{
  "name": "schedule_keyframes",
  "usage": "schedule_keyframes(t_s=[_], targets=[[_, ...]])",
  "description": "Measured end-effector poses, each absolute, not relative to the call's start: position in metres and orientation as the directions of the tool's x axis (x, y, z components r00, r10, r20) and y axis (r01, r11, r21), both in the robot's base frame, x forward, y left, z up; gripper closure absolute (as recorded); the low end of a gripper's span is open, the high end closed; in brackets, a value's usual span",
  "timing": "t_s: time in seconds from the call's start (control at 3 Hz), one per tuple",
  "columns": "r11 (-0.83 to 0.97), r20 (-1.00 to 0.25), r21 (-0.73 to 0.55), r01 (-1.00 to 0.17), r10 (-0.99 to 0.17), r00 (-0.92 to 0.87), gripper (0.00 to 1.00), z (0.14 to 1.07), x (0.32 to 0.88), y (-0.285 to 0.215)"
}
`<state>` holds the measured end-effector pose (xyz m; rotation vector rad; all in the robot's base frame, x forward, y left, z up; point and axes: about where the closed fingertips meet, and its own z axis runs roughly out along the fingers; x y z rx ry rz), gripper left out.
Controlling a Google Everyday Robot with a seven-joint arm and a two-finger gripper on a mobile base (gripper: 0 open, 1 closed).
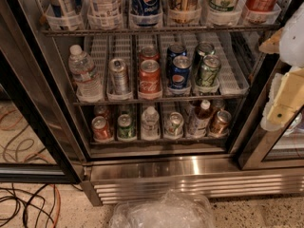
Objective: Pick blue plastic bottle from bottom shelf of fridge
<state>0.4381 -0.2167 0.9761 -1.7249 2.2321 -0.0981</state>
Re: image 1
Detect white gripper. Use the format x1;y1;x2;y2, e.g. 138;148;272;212
258;28;304;133

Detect amber drink plastic bottle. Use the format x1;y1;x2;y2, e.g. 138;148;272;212
188;100;212;138

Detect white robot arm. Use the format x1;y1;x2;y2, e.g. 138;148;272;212
259;3;304;131

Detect empty clear shelf tray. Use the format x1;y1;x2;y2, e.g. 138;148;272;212
207;32;249;95

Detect right glass fridge door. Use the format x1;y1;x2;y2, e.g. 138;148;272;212
236;60;303;170

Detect glass fridge door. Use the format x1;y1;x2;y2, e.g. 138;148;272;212
0;0;86;183
236;60;303;170

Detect bronze can bottom shelf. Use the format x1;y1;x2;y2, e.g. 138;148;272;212
209;110;232;136

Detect green white can bottom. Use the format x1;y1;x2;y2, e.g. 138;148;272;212
164;112;184;137

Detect large dark soda bottle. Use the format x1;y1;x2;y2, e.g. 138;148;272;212
168;0;200;24

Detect small clear water bottle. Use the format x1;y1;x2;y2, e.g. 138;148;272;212
141;106;160;140

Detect large Pepsi bottle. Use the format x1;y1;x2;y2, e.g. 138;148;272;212
131;0;160;27

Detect green can bottom shelf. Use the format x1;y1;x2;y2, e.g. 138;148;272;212
117;114;135;141

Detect red can bottom shelf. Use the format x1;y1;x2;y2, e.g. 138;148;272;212
91;116;112;141

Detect large clear labeled bottle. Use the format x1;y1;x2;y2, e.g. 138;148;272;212
88;0;122;29

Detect clear water bottle middle shelf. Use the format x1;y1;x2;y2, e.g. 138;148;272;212
68;45;103;103

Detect steel fridge bottom grille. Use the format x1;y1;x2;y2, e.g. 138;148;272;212
81;156;304;206

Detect large white blue bottle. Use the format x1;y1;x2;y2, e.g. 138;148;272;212
46;0;84;31

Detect left glass fridge door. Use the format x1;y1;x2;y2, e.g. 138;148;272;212
0;0;86;183

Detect green soda can front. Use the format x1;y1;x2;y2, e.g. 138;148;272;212
196;55;221;86

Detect green soda can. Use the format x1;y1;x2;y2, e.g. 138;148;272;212
196;55;221;86
192;41;216;73

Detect green soda can rear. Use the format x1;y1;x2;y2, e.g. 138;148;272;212
192;41;216;73

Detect blue Pepsi can front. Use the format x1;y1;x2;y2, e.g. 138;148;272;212
169;55;191;89

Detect blue pepsi can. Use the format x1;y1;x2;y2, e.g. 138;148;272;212
169;55;191;89
166;43;187;77

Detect blue Pepsi can rear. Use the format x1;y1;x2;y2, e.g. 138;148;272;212
166;43;187;77

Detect red Coca-Cola can front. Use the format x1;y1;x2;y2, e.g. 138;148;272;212
140;60;161;94

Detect red coca-cola can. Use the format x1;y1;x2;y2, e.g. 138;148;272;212
139;45;160;62
140;60;161;94

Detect red Coca-Cola can rear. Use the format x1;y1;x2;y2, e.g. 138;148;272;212
139;45;160;62

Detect silver soda can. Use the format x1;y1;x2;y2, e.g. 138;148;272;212
109;58;129;95

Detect clear plastic bag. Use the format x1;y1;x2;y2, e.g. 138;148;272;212
109;190;216;228

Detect black and orange cables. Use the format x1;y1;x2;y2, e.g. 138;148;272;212
0;183;84;228

